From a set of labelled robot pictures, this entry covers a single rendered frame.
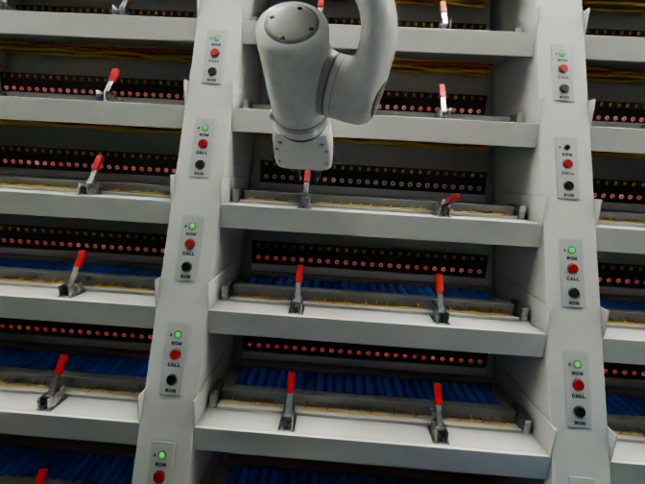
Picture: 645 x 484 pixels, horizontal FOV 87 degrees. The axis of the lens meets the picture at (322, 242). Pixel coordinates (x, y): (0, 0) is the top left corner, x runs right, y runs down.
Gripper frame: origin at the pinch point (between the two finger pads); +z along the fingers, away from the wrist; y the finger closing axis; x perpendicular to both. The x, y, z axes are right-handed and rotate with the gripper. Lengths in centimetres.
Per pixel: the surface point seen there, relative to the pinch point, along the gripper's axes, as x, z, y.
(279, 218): -10.2, 0.5, -4.3
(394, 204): -3.5, 4.9, 18.2
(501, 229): -9.7, 0.2, 37.3
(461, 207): -3.5, 4.7, 31.9
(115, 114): 9.0, -2.6, -39.8
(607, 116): 26, 10, 71
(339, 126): 9.1, -2.7, 5.9
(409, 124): 10.0, -3.3, 19.6
